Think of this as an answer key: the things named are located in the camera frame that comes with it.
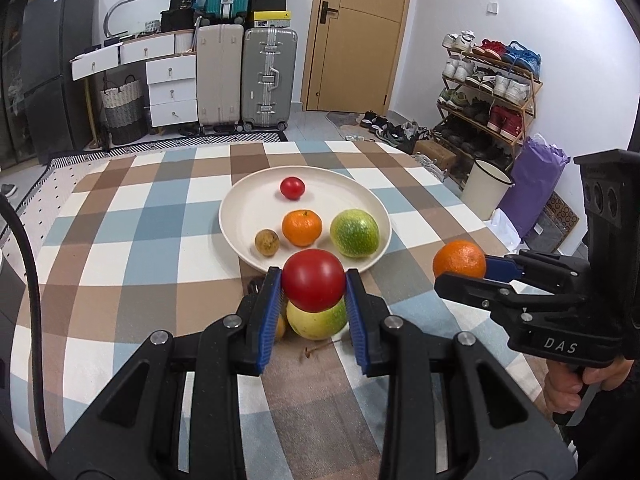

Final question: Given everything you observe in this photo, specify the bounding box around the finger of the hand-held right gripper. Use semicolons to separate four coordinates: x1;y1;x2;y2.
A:
484;249;591;291
434;272;531;318

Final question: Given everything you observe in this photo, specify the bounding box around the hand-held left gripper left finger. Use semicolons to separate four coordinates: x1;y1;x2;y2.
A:
47;266;283;480

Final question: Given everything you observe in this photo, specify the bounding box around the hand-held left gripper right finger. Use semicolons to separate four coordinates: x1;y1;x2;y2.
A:
345;268;578;480

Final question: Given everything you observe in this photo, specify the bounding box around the orange mandarin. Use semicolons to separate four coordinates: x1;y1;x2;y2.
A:
432;241;487;279
282;209;323;248

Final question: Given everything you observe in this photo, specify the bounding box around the yellow-green guava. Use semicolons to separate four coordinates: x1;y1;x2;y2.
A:
286;296;349;340

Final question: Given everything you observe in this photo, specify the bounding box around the red tomato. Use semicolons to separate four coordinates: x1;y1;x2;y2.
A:
281;248;347;312
280;176;306;200

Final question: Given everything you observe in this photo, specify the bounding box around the green mottled citrus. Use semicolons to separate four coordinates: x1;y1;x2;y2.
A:
329;209;379;258

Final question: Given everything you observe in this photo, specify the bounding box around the cream round plate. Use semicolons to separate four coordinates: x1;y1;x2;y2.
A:
218;165;392;272

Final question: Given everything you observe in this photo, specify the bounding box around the person's right forearm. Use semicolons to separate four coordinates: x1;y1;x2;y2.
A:
570;385;640;480

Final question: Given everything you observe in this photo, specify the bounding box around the person's right hand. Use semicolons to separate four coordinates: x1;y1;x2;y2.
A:
544;355;633;416

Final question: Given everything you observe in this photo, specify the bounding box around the dry brown stem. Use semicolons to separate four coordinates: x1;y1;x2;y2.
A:
300;342;346;360

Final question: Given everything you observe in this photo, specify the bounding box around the brown patterned doormat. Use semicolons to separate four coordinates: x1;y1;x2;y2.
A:
535;192;581;253

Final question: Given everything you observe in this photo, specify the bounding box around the white bucket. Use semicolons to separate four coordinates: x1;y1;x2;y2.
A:
460;158;515;221

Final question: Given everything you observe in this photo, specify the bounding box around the purple bag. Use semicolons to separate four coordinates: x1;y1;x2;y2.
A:
497;134;571;241

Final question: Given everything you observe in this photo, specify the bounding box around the checked tablecloth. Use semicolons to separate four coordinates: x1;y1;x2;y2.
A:
0;140;581;480

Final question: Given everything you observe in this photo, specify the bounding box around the brown cardboard box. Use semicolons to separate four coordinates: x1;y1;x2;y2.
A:
414;140;458;171

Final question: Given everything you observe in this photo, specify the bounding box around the collection of racked sneakers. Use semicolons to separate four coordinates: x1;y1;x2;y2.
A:
437;31;542;171

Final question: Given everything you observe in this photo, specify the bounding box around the wooden shoe rack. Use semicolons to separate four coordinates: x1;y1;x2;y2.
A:
432;32;543;176

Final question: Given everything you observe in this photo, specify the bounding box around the loose pile of dark shoes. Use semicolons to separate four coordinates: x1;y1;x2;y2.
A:
360;110;431;153

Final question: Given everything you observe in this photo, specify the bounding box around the grey door mat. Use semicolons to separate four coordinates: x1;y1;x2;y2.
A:
325;110;368;138

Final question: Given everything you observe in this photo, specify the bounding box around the silver suitcase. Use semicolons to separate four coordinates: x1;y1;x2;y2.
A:
240;27;298;131

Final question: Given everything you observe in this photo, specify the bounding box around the white drawer desk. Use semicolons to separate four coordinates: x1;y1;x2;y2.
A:
70;30;199;128

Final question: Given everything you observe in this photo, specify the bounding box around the beige suitcase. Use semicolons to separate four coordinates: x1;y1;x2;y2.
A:
195;23;246;133

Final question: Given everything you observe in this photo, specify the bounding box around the woven laundry basket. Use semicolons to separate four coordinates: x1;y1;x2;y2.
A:
98;75;148;146

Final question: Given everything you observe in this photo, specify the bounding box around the dotted rug striped border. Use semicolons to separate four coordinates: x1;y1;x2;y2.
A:
0;132;288;231

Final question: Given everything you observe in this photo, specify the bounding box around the wooden door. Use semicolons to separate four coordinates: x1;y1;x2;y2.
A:
300;0;416;113

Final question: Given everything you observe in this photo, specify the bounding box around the wooden stick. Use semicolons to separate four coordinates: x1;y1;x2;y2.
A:
86;77;98;151

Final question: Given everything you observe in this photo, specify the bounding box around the yellow and white shoe box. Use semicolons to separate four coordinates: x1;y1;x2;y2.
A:
248;10;292;29

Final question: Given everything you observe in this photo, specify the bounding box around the black storage box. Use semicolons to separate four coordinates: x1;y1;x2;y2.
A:
160;9;198;32

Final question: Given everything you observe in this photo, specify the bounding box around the black refrigerator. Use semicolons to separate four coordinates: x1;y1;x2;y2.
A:
20;0;98;163

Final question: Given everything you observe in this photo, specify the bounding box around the glass display cabinet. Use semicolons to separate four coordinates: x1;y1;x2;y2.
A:
0;0;38;171

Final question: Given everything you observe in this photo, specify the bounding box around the black cable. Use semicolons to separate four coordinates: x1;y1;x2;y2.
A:
0;195;51;466

